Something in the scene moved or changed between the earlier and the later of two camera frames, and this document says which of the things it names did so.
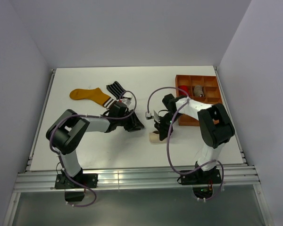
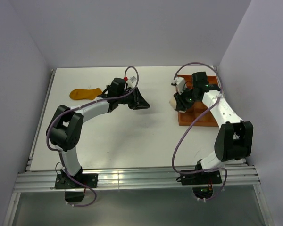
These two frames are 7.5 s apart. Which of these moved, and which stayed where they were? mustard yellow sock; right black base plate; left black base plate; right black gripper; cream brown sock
Moved: cream brown sock; right black gripper
Stayed: mustard yellow sock; left black base plate; right black base plate
